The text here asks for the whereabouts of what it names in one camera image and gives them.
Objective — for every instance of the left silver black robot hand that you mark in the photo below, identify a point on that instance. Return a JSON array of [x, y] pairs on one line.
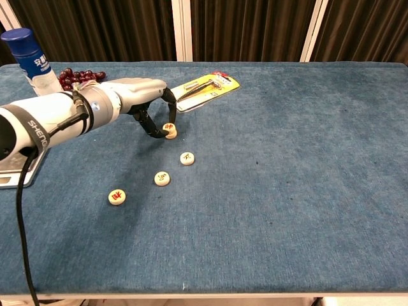
[[140, 92]]

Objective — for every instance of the round cream chess piece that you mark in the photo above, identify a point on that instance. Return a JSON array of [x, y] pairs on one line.
[[172, 135], [162, 178], [168, 127], [187, 158], [117, 197]]

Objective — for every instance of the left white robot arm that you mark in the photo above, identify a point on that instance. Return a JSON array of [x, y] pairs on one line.
[[48, 111]]

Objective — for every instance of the dark red grape bunch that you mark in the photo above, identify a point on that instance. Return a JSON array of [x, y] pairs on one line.
[[79, 76]]

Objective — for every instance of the yellow razor blister pack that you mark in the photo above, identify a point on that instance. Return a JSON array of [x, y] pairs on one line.
[[207, 89]]

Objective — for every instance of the black curtain panel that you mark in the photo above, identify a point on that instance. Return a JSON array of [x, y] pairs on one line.
[[95, 28], [366, 28], [248, 28], [4, 54]]

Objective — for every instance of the blue capped clear bottle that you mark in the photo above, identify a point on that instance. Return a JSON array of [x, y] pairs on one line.
[[25, 48]]

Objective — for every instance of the blue felt table cloth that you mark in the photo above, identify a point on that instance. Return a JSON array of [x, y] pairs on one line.
[[255, 175]]

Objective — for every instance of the aluminium frame post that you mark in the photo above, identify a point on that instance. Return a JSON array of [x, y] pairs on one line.
[[182, 32], [315, 32], [6, 16]]

